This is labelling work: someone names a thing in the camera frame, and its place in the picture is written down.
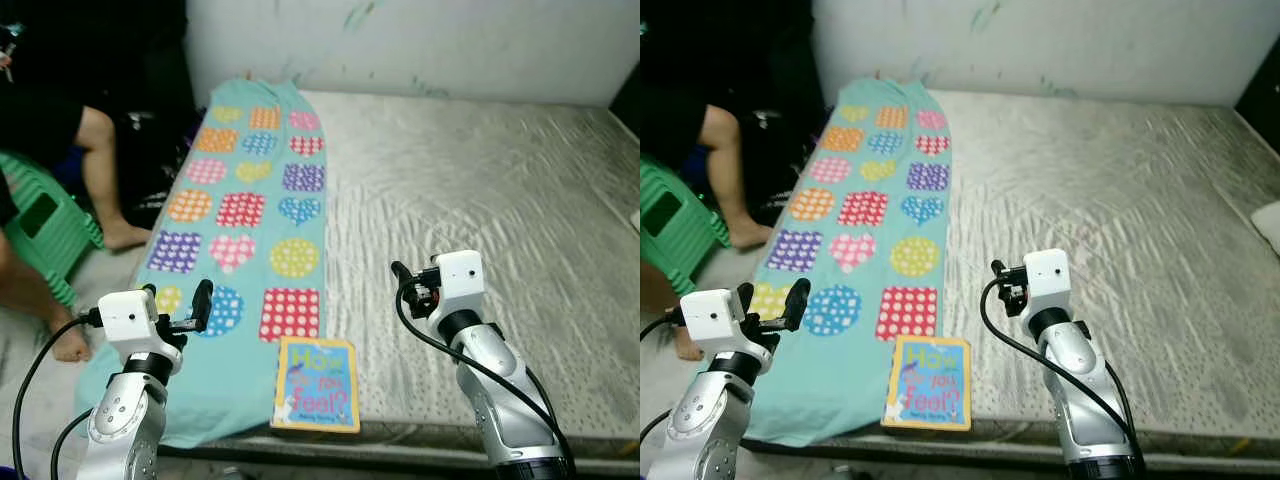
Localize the blue yellow children's book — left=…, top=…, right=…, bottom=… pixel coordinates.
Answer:
left=270, top=337, right=362, bottom=433
left=881, top=335, right=972, bottom=432

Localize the white printed pillow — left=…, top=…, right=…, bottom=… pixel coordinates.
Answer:
left=1250, top=200, right=1280, bottom=256

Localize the green plastic stool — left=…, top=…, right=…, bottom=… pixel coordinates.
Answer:
left=0, top=150, right=104, bottom=306
left=640, top=155, right=731, bottom=296

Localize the teal blanket with coloured patches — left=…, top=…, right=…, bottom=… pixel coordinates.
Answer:
left=75, top=78, right=329, bottom=449
left=745, top=78, right=951, bottom=446

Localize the person in black shorts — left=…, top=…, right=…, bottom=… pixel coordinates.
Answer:
left=0, top=85, right=153, bottom=363
left=640, top=95, right=776, bottom=363

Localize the black tufted headboard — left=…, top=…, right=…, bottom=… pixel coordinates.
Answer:
left=610, top=65, right=641, bottom=131
left=1235, top=60, right=1280, bottom=156

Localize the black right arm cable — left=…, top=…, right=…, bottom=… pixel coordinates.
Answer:
left=395, top=285, right=573, bottom=466
left=980, top=280, right=1141, bottom=456

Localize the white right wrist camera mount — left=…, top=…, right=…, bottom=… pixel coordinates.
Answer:
left=1022, top=249, right=1071, bottom=313
left=432, top=250, right=486, bottom=321

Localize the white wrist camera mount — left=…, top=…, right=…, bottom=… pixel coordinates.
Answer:
left=1022, top=249, right=1071, bottom=313
left=680, top=290, right=746, bottom=361
left=432, top=250, right=486, bottom=321
left=97, top=290, right=161, bottom=363

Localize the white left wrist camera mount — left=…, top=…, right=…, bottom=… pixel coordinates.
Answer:
left=680, top=290, right=746, bottom=361
left=97, top=290, right=161, bottom=363

